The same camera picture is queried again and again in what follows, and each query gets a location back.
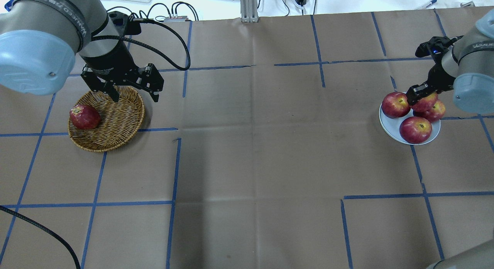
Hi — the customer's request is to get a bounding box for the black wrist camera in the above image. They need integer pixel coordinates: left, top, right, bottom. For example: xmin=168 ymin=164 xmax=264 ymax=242
xmin=415 ymin=35 xmax=463 ymax=64
xmin=108 ymin=12 xmax=142 ymax=36

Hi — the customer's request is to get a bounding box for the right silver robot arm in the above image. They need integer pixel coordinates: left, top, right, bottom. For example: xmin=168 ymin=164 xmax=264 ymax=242
xmin=406 ymin=10 xmax=494 ymax=115

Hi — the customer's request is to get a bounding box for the woven wicker basket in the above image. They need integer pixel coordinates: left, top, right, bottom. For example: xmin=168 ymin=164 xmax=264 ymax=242
xmin=68 ymin=86 xmax=145 ymax=152

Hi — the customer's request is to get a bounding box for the blue white pen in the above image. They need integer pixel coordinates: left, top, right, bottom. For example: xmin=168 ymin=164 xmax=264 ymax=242
xmin=415 ymin=0 xmax=437 ymax=10

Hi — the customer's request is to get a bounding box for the red apple on plate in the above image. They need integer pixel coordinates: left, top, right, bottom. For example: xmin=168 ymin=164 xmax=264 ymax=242
xmin=381 ymin=92 xmax=411 ymax=119
xmin=399 ymin=116 xmax=433 ymax=144
xmin=413 ymin=100 xmax=446 ymax=123

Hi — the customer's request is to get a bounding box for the aluminium frame post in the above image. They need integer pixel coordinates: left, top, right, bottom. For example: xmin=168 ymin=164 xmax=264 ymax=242
xmin=240 ymin=0 xmax=259 ymax=23

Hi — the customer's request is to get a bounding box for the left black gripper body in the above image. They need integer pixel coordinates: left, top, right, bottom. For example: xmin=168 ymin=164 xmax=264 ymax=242
xmin=81 ymin=49 xmax=164 ymax=94

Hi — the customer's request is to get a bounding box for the dark red apple in basket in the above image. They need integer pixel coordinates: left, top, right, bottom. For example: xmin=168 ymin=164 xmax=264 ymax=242
xmin=69 ymin=104 xmax=101 ymax=130

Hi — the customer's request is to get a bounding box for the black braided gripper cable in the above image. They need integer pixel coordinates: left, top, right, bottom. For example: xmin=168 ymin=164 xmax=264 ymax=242
xmin=0 ymin=205 xmax=81 ymax=269
xmin=91 ymin=19 xmax=192 ymax=71

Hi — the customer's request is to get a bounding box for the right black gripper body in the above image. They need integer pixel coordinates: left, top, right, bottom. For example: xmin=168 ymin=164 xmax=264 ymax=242
xmin=422 ymin=64 xmax=456 ymax=94

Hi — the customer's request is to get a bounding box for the red yellow apple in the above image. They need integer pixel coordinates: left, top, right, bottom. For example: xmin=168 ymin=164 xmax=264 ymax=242
xmin=408 ymin=92 xmax=439 ymax=112

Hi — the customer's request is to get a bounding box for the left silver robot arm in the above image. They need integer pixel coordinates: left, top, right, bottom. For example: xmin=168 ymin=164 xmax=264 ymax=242
xmin=0 ymin=0 xmax=164 ymax=102

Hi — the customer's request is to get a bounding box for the light blue plate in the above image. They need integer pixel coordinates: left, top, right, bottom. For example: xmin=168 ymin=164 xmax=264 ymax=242
xmin=379 ymin=92 xmax=446 ymax=145

